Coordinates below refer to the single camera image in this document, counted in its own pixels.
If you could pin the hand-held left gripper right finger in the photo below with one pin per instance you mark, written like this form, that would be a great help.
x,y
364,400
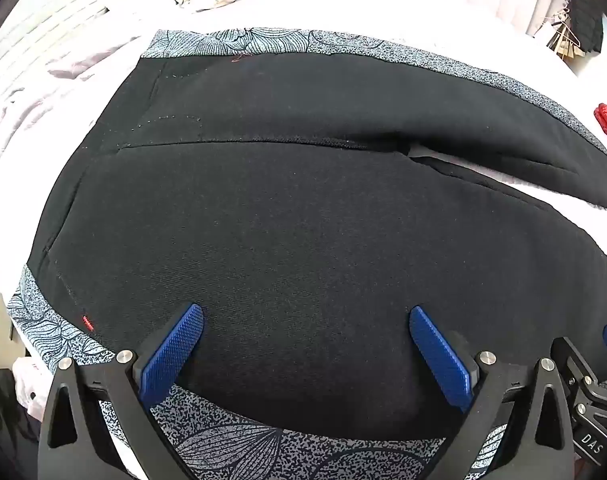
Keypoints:
x,y
441,360

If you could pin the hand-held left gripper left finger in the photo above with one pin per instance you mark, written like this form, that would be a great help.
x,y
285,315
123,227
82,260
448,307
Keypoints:
x,y
176,350

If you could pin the black pants with floral panels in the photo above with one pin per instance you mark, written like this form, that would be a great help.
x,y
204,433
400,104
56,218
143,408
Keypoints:
x,y
283,220

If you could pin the clear plastic bag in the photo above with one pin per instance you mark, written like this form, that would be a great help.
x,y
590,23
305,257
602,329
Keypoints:
x,y
27,382

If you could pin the dark hanging garment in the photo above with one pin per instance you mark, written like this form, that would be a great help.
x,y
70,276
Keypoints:
x,y
586,15

